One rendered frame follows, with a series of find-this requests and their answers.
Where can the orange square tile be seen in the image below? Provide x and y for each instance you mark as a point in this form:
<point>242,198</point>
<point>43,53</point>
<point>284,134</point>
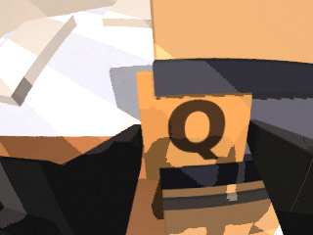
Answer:
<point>194,129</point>

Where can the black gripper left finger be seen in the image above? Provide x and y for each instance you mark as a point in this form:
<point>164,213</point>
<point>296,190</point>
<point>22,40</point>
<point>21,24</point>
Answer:
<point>90,195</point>

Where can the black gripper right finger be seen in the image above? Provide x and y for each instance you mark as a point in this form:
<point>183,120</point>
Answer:
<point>285,162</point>

